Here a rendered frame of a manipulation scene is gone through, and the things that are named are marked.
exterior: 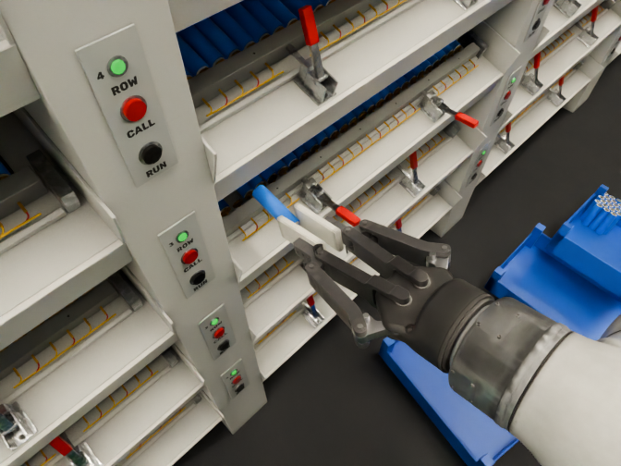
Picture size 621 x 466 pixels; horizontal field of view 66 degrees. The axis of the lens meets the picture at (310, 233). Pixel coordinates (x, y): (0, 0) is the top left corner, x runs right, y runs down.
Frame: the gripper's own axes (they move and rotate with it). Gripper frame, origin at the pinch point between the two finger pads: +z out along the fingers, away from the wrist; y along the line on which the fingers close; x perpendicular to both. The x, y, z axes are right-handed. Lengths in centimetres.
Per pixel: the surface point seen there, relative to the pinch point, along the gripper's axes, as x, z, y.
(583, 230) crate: 59, -3, -79
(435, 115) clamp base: 6.8, 9.7, -34.8
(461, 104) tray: 8.2, 9.6, -41.5
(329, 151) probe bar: 3.2, 13.0, -14.8
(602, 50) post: 35, 19, -124
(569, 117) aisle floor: 57, 22, -121
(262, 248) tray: 7.7, 9.9, 1.3
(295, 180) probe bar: 3.5, 12.4, -7.7
